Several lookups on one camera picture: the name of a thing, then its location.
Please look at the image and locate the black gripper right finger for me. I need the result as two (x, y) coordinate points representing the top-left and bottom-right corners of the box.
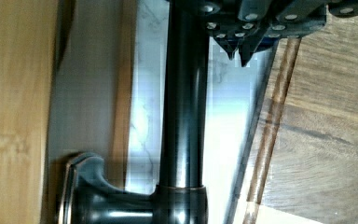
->
(238, 0), (358, 66)

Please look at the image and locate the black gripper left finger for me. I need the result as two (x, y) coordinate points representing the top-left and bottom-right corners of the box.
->
(180, 0), (246, 62)

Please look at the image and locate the wooden cutting board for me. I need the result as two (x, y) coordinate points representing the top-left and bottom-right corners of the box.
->
(233, 16), (358, 224)

